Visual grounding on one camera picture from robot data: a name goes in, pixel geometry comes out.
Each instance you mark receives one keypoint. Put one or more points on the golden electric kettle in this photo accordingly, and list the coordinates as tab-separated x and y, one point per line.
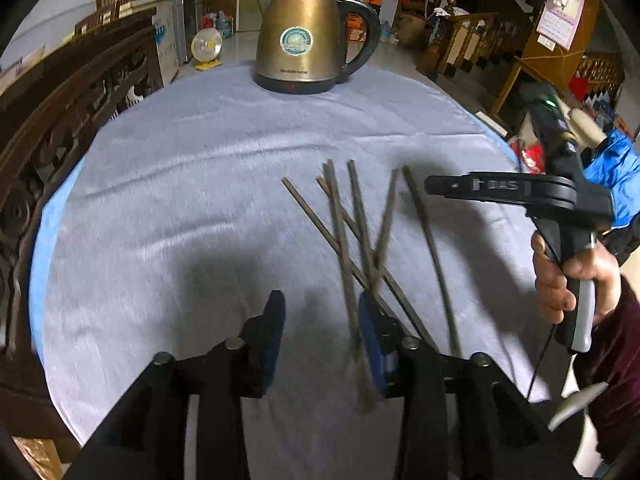
300	40

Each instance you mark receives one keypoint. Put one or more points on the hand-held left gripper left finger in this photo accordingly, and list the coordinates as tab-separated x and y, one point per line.
275	332

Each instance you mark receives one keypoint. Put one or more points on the single brown wooden chopstick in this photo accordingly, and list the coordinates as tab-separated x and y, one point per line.
340	240

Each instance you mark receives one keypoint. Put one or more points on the person's right hand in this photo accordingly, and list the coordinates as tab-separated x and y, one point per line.
550	290

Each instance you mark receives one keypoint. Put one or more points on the person's right forearm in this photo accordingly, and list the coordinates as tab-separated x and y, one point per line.
617	370

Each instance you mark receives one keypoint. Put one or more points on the wooden cabinet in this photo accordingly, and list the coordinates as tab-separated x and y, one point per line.
540	70

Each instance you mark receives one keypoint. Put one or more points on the wall calendar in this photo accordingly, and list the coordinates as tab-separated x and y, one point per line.
561	12

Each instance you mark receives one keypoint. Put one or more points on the pile of dark chopsticks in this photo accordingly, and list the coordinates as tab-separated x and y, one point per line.
431	245

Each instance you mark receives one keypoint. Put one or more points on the grey-blue tablecloth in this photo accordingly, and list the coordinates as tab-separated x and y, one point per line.
200	185

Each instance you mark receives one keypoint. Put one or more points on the carved wooden chair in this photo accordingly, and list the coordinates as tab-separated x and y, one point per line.
60	120

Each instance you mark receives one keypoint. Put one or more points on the cardboard box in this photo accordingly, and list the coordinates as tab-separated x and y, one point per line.
40	457

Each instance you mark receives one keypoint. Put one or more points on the orange box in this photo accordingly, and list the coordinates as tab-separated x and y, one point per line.
362	27

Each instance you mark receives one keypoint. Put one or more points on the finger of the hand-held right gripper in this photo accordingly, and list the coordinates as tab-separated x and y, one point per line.
480	189

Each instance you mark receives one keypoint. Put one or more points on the white box with blue print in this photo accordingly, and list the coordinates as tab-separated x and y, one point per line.
162	40

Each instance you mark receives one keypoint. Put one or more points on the red plastic stool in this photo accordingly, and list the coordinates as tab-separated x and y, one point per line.
531	157

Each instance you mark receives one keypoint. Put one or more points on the grey curved object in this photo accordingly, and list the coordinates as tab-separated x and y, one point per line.
575	405

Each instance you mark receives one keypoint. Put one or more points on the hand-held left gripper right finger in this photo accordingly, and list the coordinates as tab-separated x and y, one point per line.
372	342

